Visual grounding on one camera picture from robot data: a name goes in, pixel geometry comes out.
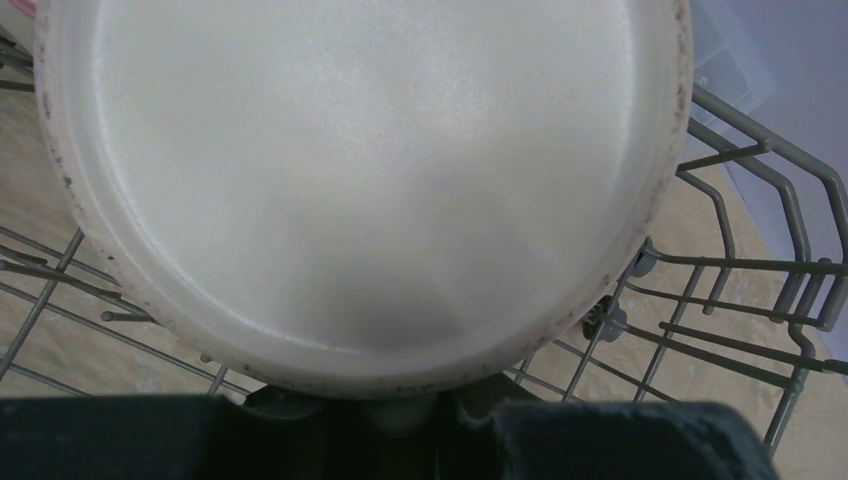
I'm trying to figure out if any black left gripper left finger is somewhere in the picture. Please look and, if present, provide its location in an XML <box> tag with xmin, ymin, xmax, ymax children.
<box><xmin>1</xmin><ymin>395</ymin><xmax>279</xmax><ymax>479</ymax></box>

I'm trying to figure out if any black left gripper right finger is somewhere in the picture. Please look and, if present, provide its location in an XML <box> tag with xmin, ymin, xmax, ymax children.
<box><xmin>457</xmin><ymin>401</ymin><xmax>779</xmax><ymax>479</ymax></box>

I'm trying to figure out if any white floral mug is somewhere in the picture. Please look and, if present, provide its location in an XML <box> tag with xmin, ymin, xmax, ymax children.
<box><xmin>34</xmin><ymin>1</ymin><xmax>693</xmax><ymax>399</ymax></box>

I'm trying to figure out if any clear plastic container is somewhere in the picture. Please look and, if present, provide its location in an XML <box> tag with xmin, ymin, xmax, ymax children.
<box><xmin>690</xmin><ymin>0</ymin><xmax>775</xmax><ymax>114</ymax></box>

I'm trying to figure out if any grey wire dish rack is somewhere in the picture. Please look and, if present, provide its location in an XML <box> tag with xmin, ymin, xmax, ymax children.
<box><xmin>1</xmin><ymin>66</ymin><xmax>847</xmax><ymax>466</ymax></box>

